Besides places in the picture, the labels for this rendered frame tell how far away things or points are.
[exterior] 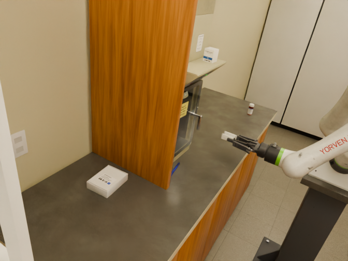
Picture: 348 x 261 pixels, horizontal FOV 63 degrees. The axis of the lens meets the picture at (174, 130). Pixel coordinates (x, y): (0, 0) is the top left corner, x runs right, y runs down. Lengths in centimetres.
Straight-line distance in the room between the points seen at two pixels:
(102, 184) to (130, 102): 39
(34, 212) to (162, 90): 72
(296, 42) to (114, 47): 322
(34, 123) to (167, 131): 57
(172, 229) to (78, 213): 39
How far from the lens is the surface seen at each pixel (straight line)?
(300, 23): 418
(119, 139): 143
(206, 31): 142
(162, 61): 114
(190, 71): 119
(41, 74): 129
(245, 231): 265
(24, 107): 129
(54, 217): 129
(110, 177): 139
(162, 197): 136
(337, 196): 180
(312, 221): 200
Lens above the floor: 186
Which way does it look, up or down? 29 degrees down
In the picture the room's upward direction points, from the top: 8 degrees clockwise
